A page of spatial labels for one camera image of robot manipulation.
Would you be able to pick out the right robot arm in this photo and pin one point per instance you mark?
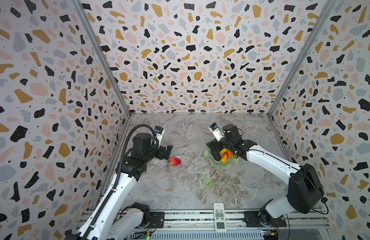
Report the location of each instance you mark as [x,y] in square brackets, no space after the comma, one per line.
[304,187]

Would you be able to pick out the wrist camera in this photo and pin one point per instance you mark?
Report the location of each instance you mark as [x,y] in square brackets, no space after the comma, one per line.
[216,131]
[159,134]

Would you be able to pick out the red yellow fake mango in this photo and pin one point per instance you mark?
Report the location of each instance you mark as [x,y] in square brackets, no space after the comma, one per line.
[231,155]

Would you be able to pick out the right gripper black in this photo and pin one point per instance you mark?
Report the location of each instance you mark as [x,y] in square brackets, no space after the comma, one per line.
[220,148]

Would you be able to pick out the red fake peach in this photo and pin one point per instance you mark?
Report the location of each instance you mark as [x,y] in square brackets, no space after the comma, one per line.
[175,161]

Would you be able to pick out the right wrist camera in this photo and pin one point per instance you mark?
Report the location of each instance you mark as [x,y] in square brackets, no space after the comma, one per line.
[216,131]

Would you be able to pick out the white remote control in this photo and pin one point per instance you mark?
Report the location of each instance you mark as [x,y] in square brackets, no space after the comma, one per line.
[219,218]

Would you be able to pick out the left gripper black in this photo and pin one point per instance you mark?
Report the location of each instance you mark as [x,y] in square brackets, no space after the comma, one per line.
[161,154]

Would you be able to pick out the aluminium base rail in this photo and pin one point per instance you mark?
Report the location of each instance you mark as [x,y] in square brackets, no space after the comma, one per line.
[240,224]

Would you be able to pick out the green scalloped fruit bowl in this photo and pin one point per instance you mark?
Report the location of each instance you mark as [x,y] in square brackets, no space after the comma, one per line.
[230,162]

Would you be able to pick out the red orange fake mango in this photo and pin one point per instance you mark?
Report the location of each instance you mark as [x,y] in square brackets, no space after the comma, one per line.
[224,156]

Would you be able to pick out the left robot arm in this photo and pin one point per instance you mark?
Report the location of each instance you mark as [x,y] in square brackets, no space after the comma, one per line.
[142,144]

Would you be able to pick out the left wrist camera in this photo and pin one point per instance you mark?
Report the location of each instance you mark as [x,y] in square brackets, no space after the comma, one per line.
[159,134]

